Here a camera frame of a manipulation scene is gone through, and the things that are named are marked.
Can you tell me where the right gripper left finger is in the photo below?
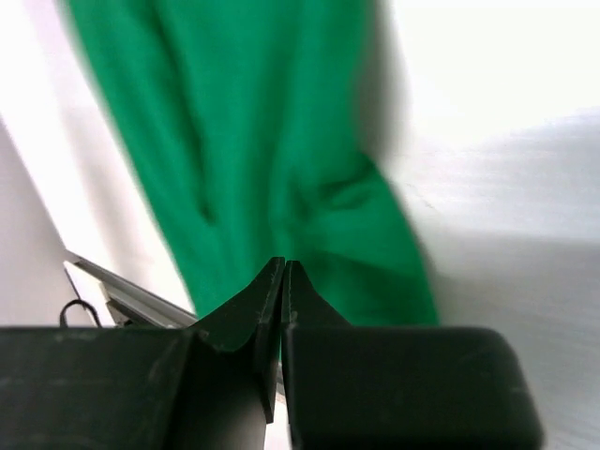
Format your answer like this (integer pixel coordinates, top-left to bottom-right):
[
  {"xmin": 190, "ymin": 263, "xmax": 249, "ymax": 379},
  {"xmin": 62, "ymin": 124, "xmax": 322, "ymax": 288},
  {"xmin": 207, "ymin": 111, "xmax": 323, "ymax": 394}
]
[{"xmin": 1, "ymin": 258, "xmax": 285, "ymax": 449}]

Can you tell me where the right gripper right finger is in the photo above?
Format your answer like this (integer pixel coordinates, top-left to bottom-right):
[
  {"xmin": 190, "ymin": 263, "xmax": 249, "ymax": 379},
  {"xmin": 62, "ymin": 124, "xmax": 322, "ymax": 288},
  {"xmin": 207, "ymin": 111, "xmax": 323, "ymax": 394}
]
[{"xmin": 281, "ymin": 262, "xmax": 544, "ymax": 449}]

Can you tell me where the green t shirt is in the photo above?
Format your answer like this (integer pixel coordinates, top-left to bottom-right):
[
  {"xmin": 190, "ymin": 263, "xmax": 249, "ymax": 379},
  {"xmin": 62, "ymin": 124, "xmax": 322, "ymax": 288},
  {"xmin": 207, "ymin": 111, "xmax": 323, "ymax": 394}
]
[{"xmin": 65, "ymin": 1, "xmax": 438, "ymax": 326}]

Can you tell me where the aluminium rail front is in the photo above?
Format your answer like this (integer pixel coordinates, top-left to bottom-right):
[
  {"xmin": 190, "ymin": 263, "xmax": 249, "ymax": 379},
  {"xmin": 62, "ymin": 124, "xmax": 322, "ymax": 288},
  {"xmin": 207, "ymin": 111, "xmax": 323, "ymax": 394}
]
[{"xmin": 63, "ymin": 254, "xmax": 197, "ymax": 328}]

